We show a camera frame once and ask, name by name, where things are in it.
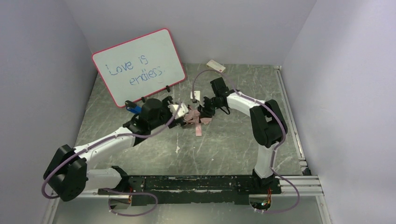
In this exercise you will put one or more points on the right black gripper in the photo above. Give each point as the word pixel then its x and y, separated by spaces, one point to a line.
pixel 207 105

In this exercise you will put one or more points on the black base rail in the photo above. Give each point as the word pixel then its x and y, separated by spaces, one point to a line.
pixel 194 189

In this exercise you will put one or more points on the pink framed whiteboard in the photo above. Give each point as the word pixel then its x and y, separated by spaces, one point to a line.
pixel 140 67

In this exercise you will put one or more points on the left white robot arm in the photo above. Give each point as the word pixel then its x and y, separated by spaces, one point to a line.
pixel 71 170

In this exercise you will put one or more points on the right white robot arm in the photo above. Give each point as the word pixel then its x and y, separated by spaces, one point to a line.
pixel 268 125

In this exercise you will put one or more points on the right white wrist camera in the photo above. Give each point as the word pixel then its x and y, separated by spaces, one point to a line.
pixel 196 97

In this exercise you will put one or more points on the pink and black folding umbrella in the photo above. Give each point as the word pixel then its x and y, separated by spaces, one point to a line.
pixel 193 118

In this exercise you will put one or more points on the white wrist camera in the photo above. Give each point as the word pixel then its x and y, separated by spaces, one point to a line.
pixel 179 111
pixel 196 97

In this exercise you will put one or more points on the small white cardboard box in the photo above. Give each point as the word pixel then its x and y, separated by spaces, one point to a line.
pixel 215 66

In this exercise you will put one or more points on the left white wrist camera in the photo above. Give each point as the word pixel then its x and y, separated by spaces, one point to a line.
pixel 179 111

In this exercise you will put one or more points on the blue stapler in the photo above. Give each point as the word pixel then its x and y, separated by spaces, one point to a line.
pixel 132 107

